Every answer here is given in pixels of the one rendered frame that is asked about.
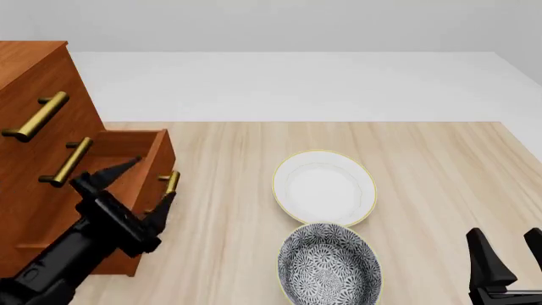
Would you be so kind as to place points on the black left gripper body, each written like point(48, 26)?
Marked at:
point(118, 219)

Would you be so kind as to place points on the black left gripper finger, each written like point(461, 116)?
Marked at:
point(163, 213)
point(114, 171)

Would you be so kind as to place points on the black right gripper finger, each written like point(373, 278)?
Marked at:
point(535, 244)
point(487, 260)

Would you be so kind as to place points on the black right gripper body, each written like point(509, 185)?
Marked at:
point(508, 297)

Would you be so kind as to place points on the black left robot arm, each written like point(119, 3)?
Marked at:
point(55, 254)

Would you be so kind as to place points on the wooden cabinet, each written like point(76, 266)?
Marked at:
point(25, 73)

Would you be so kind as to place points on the black white patterned bowl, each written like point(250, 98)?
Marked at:
point(330, 267)

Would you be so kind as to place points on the white plate yellow rim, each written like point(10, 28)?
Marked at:
point(324, 187)

